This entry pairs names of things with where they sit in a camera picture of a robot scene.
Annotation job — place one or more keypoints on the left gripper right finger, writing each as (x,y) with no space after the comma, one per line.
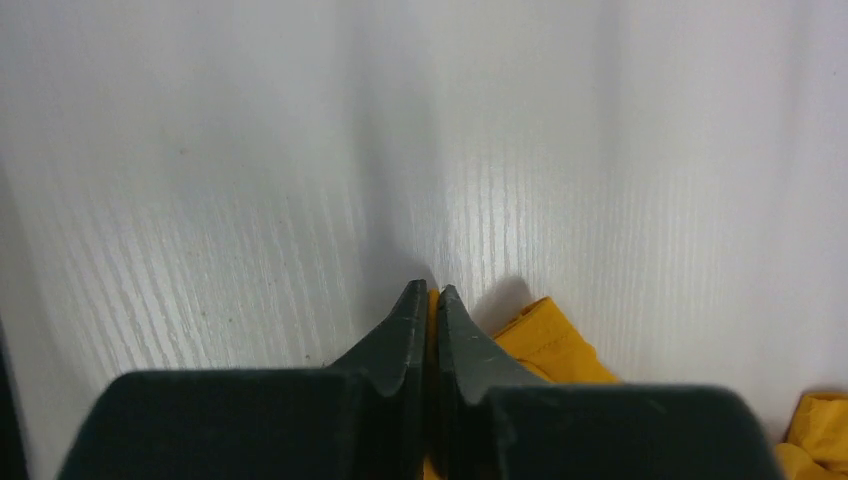
(500,421)

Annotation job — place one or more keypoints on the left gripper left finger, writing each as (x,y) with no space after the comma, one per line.
(357,418)

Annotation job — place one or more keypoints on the orange t shirt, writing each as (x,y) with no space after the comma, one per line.
(543,341)

